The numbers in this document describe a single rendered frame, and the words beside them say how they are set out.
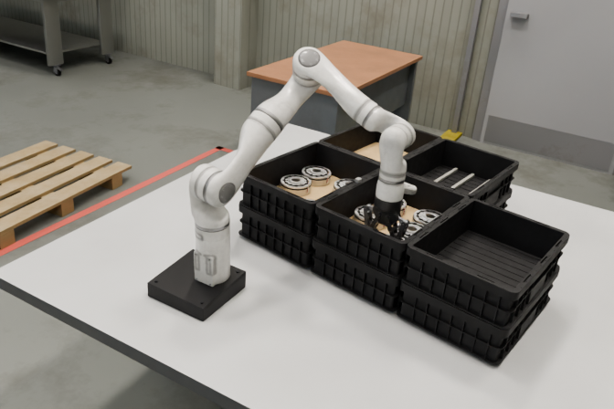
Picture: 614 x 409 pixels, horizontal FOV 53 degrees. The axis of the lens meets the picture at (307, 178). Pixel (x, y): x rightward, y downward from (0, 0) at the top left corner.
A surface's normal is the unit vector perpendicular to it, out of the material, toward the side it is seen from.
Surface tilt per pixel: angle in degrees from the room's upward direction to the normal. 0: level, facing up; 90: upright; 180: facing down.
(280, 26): 90
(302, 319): 0
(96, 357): 0
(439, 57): 90
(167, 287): 4
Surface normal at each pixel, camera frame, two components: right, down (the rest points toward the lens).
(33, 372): 0.07, -0.90
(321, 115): -0.51, 0.33
